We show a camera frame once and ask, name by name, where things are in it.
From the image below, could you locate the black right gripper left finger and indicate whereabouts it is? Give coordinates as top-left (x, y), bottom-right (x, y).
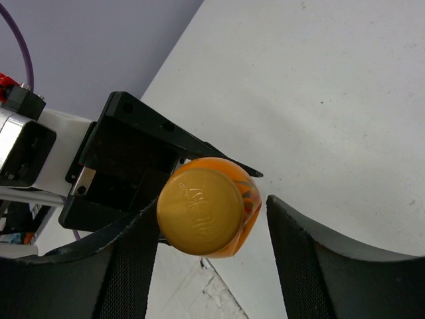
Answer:
top-left (1, 201), bottom-right (159, 318)

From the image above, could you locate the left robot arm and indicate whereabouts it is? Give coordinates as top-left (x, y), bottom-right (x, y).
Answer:
top-left (1, 85), bottom-right (224, 241)

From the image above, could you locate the orange bottle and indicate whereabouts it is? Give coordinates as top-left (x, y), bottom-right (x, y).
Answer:
top-left (157, 158), bottom-right (262, 259)

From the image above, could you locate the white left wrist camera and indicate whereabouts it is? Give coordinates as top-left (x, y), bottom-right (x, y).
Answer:
top-left (0, 84), bottom-right (97, 202)

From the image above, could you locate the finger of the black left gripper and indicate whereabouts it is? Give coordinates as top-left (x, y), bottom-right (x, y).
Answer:
top-left (99, 92), bottom-right (263, 177)

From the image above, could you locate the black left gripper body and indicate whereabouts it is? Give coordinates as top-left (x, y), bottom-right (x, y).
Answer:
top-left (59, 118), bottom-right (182, 231)

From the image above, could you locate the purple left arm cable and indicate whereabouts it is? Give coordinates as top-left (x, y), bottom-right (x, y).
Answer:
top-left (0, 1), bottom-right (35, 90)

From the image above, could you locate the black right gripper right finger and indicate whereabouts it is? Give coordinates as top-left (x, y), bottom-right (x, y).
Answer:
top-left (266, 195), bottom-right (424, 318)

